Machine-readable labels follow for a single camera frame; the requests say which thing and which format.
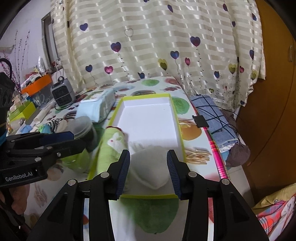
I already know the grey sock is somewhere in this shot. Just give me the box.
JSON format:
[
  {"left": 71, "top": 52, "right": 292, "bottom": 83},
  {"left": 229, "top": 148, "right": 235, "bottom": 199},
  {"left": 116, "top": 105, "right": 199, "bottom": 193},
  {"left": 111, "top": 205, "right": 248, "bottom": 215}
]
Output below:
[{"left": 123, "top": 143, "right": 174, "bottom": 196}]

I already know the green rabbit sock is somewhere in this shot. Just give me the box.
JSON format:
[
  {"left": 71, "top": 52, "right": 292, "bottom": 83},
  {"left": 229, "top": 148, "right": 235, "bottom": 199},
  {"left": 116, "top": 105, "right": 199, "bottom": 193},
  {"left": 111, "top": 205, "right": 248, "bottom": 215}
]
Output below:
[{"left": 95, "top": 126, "right": 127, "bottom": 175}]

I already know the black white striped sock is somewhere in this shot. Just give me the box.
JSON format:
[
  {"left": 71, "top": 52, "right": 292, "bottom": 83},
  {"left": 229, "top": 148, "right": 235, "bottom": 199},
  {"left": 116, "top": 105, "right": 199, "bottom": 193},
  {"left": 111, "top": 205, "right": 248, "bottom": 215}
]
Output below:
[{"left": 47, "top": 118, "right": 68, "bottom": 133}]

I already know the person's left hand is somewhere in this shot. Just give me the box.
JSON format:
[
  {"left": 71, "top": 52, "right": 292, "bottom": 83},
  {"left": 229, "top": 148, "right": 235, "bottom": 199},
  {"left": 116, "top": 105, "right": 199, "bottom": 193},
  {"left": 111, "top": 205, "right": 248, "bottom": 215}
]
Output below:
[{"left": 1, "top": 184, "right": 30, "bottom": 215}]

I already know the translucent plastic lid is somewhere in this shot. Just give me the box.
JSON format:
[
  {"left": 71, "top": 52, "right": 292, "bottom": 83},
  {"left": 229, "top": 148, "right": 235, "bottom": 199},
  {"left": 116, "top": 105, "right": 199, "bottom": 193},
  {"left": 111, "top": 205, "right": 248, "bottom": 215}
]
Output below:
[{"left": 65, "top": 116, "right": 99, "bottom": 153}]

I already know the rolled white paper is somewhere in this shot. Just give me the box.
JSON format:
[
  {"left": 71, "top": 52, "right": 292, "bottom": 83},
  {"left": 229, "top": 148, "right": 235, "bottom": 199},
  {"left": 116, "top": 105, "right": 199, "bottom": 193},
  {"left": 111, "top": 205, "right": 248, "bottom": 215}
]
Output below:
[{"left": 33, "top": 100, "right": 56, "bottom": 125}]

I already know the lime green carton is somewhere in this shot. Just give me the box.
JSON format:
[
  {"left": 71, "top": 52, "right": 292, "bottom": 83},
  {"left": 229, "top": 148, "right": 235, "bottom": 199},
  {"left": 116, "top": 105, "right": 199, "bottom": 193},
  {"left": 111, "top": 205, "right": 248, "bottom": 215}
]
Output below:
[{"left": 8, "top": 101, "right": 36, "bottom": 122}]

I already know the fruit print tablecloth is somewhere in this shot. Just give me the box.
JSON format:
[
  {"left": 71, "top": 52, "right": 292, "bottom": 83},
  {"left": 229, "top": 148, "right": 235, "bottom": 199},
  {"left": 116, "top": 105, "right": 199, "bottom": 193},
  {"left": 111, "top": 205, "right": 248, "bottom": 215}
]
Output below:
[{"left": 24, "top": 77, "right": 227, "bottom": 240}]

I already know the small grey fan heater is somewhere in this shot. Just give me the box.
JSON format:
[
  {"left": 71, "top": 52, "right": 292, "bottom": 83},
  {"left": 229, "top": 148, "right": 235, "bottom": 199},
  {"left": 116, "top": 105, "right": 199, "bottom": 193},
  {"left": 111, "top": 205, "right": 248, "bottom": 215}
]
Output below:
[{"left": 50, "top": 76, "right": 76, "bottom": 108}]

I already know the wet wipes pack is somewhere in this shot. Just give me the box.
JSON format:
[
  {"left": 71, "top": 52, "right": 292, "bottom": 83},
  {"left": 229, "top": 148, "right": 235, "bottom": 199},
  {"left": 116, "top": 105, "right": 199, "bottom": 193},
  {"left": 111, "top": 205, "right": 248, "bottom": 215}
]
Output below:
[{"left": 75, "top": 89, "right": 115, "bottom": 123}]

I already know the brown dotted cloth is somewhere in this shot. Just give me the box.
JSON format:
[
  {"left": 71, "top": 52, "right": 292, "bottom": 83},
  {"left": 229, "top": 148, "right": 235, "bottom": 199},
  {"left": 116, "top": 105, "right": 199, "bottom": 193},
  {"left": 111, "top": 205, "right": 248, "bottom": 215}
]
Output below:
[{"left": 221, "top": 110, "right": 250, "bottom": 169}]

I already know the orange storage box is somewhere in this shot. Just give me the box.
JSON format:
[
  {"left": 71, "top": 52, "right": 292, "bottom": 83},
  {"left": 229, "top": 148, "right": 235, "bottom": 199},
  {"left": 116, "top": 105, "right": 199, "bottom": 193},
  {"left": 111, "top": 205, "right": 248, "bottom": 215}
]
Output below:
[{"left": 21, "top": 74, "right": 52, "bottom": 96}]

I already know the folded blue checked cloth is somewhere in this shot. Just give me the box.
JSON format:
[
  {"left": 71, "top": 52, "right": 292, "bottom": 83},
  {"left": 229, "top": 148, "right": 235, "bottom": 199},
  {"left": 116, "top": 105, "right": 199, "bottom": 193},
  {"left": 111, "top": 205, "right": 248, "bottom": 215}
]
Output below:
[{"left": 190, "top": 95, "right": 238, "bottom": 153}]

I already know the black binder clip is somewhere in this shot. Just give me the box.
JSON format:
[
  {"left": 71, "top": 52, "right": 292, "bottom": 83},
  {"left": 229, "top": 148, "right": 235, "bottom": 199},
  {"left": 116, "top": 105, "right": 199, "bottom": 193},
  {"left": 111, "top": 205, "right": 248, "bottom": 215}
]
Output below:
[{"left": 192, "top": 115, "right": 209, "bottom": 128}]

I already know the black bag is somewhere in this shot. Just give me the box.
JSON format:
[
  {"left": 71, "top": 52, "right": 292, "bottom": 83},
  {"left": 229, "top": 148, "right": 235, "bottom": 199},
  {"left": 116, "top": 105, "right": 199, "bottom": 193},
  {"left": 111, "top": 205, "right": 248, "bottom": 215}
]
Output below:
[{"left": 0, "top": 58, "right": 15, "bottom": 122}]

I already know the purple branch decoration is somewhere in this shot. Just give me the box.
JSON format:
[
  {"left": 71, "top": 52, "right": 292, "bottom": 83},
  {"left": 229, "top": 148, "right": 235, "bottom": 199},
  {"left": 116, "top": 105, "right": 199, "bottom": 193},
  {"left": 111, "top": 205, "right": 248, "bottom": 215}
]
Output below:
[{"left": 1, "top": 30, "right": 30, "bottom": 91}]

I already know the green-rimmed white box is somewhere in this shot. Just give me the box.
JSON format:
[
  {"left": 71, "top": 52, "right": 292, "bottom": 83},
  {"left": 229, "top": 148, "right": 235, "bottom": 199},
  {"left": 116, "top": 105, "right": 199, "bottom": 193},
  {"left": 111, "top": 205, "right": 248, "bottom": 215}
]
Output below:
[{"left": 89, "top": 94, "right": 185, "bottom": 199}]

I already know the colourful plaid cloth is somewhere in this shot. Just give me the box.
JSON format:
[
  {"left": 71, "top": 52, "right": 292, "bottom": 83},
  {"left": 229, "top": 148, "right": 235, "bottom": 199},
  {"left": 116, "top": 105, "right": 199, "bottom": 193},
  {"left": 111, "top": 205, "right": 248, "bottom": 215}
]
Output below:
[{"left": 252, "top": 184, "right": 295, "bottom": 240}]

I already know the brown wooden wardrobe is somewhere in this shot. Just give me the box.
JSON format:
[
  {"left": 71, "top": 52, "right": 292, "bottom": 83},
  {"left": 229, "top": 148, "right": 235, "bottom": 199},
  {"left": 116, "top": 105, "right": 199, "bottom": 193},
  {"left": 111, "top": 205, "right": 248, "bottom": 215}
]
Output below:
[{"left": 237, "top": 1, "right": 295, "bottom": 202}]

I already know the heart-patterned cream curtain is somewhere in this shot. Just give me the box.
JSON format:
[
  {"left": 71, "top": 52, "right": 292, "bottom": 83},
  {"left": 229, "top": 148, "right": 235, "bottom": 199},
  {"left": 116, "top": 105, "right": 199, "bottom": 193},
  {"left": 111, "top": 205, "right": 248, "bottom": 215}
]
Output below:
[{"left": 51, "top": 1, "right": 266, "bottom": 109}]

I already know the black heater cable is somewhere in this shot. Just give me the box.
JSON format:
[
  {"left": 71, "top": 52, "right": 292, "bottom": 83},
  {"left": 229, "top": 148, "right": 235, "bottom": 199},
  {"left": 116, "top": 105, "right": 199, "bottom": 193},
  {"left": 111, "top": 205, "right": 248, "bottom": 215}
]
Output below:
[{"left": 54, "top": 89, "right": 98, "bottom": 112}]

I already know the window frame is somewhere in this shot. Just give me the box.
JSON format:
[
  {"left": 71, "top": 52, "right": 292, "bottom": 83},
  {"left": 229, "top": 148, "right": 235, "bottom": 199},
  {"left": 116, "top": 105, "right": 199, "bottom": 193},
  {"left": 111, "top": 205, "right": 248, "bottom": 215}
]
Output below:
[{"left": 41, "top": 13, "right": 61, "bottom": 73}]

